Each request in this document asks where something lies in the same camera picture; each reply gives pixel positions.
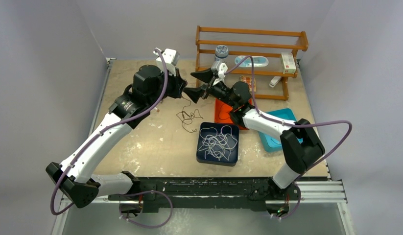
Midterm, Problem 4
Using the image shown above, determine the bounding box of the dark blue plastic bin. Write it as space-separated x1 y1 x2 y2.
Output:
196 122 240 166

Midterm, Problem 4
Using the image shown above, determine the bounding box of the black cable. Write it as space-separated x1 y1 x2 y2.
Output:
219 102 236 121

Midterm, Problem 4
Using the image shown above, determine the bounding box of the white cable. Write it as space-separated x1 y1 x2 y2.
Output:
197 124 239 162

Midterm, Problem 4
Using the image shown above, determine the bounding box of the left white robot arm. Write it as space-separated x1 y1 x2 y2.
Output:
46 65 188 208

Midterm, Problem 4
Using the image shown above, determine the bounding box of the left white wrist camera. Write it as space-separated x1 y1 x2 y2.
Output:
153 47 180 76

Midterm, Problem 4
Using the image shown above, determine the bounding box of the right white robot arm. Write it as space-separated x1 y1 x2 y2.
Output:
184 69 325 199

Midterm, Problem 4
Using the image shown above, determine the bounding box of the white small device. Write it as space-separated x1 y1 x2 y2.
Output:
269 76 282 88

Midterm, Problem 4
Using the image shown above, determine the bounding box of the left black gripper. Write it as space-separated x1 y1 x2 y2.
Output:
147 67 187 108

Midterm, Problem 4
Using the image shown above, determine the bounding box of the orange plastic bin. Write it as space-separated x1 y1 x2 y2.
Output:
214 99 235 125

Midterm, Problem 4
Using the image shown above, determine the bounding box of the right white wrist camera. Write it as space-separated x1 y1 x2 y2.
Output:
211 60 228 86

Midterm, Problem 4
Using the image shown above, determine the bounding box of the light blue plastic bin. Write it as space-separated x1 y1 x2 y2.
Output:
258 108 297 152

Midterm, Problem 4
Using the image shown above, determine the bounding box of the white red box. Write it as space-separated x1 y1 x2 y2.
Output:
280 52 297 74

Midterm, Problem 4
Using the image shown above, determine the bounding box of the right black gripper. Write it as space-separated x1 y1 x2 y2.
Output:
183 68 237 108

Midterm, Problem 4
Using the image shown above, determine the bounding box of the blue packaged item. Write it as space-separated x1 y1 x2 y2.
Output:
239 56 269 68

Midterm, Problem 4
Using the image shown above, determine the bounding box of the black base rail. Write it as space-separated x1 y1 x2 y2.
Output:
108 177 301 213

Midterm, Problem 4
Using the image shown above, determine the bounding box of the orange spiral notebook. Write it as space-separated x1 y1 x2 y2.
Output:
239 75 256 92

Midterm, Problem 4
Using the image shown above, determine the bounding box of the wooden shelf rack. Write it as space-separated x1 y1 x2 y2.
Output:
195 26 309 100

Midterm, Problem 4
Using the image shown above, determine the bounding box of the white blue lidded jar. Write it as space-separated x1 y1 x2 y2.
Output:
214 45 229 61

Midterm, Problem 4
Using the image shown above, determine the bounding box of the brown cable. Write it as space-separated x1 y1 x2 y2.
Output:
176 96 204 134

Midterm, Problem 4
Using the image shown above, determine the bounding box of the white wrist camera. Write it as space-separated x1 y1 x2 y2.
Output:
211 60 228 86
153 47 180 76

